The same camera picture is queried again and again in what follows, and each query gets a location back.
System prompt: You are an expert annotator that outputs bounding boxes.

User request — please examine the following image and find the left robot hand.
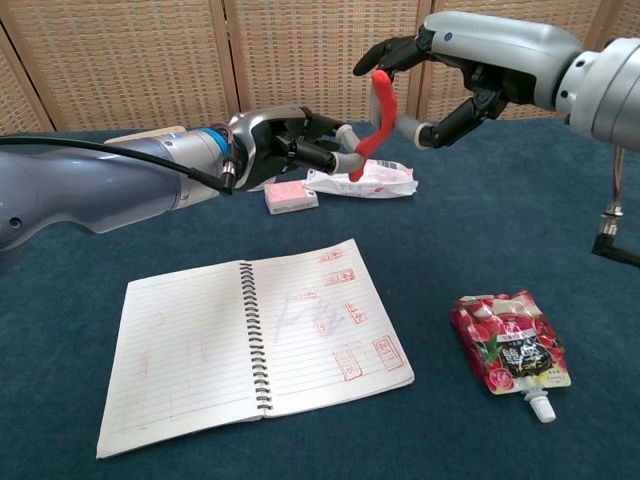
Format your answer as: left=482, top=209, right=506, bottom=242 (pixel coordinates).
left=227, top=104, right=372, bottom=194

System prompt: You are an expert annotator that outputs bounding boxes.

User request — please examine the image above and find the small pink box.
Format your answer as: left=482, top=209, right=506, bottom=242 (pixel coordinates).
left=263, top=180, right=322, bottom=216

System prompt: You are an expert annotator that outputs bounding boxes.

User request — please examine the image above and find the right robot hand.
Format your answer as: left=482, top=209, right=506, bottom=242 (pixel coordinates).
left=352, top=10, right=584, bottom=150

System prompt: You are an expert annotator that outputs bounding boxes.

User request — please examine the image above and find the blue table cloth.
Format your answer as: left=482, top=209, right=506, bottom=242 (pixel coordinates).
left=0, top=117, right=640, bottom=480

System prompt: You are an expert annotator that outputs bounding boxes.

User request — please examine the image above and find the white pink snack packet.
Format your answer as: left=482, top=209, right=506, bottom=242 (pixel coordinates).
left=303, top=157, right=420, bottom=200

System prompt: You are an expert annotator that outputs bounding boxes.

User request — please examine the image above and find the red juice pouch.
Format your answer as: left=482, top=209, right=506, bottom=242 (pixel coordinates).
left=450, top=289, right=573, bottom=425

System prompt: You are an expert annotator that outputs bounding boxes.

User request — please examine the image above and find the open spiral notebook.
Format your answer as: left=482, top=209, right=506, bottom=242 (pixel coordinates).
left=94, top=238, right=417, bottom=460

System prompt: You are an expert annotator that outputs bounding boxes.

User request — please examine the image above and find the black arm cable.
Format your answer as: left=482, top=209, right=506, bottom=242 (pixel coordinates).
left=591, top=143, right=640, bottom=270
left=0, top=135, right=237, bottom=198

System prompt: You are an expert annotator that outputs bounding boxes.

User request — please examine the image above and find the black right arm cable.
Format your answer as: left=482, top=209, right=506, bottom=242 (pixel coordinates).
left=591, top=143, right=640, bottom=270

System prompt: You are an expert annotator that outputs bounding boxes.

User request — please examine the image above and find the red flexible stick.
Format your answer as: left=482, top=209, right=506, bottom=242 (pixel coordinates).
left=348, top=70, right=399, bottom=183

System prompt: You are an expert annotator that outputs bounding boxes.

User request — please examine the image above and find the woven bamboo folding screen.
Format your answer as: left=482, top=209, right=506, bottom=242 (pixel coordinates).
left=0, top=0, right=640, bottom=134

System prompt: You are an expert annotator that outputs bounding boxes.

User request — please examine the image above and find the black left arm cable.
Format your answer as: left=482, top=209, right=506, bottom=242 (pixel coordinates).
left=0, top=135, right=237, bottom=198

